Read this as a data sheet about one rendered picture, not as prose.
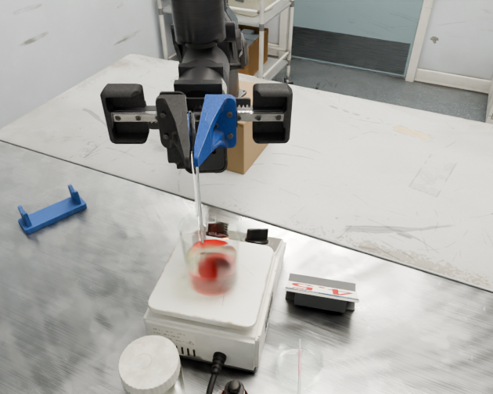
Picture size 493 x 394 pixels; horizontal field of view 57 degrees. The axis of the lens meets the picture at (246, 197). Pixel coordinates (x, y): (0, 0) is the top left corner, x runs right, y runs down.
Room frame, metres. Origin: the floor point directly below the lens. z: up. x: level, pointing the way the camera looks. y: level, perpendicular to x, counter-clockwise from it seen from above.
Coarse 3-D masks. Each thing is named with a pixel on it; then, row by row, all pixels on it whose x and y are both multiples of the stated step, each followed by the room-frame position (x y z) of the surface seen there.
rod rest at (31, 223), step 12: (72, 192) 0.57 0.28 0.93; (60, 204) 0.56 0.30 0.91; (72, 204) 0.56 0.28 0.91; (84, 204) 0.56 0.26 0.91; (24, 216) 0.51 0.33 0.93; (36, 216) 0.53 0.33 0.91; (48, 216) 0.53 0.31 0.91; (60, 216) 0.54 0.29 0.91; (24, 228) 0.51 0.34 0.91; (36, 228) 0.51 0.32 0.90
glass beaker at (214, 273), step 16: (208, 208) 0.37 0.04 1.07; (192, 224) 0.36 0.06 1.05; (208, 224) 0.37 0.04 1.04; (224, 224) 0.36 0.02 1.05; (240, 224) 0.34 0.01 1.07; (192, 240) 0.36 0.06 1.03; (224, 240) 0.36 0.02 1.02; (192, 256) 0.31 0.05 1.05; (208, 256) 0.31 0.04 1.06; (224, 256) 0.31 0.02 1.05; (192, 272) 0.32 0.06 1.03; (208, 272) 0.31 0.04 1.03; (224, 272) 0.31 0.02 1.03; (192, 288) 0.32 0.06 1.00; (208, 288) 0.31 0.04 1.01; (224, 288) 0.31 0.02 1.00
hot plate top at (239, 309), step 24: (168, 264) 0.36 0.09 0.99; (240, 264) 0.36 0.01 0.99; (264, 264) 0.36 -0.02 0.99; (168, 288) 0.33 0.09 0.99; (240, 288) 0.33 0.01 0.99; (264, 288) 0.33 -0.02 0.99; (168, 312) 0.30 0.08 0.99; (192, 312) 0.29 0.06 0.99; (216, 312) 0.29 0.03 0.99; (240, 312) 0.29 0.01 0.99
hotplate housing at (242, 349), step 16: (272, 272) 0.37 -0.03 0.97; (272, 288) 0.35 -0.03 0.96; (272, 304) 0.36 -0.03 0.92; (144, 320) 0.30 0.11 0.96; (160, 320) 0.30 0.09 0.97; (176, 320) 0.30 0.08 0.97; (176, 336) 0.29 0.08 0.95; (192, 336) 0.29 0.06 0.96; (208, 336) 0.28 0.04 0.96; (224, 336) 0.28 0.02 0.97; (240, 336) 0.28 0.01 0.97; (256, 336) 0.28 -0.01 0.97; (192, 352) 0.29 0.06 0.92; (208, 352) 0.28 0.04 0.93; (224, 352) 0.28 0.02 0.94; (240, 352) 0.27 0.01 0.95; (256, 352) 0.28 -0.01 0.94; (240, 368) 0.28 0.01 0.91; (256, 368) 0.28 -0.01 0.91
